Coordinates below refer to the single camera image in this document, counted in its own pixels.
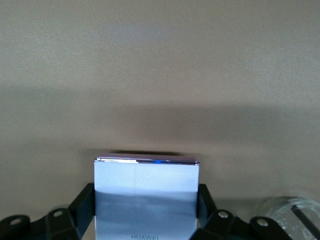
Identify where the brown table cover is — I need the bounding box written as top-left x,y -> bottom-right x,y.
0,0 -> 320,240

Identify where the black straw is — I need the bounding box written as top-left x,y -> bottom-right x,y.
291,204 -> 320,240

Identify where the small white card box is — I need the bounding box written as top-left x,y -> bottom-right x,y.
93,156 -> 201,240

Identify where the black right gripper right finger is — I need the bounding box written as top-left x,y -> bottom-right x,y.
189,183 -> 293,240

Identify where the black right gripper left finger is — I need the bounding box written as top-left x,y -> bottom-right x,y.
0,183 -> 96,240

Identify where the clear plastic cup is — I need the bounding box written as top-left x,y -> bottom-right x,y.
258,196 -> 320,240

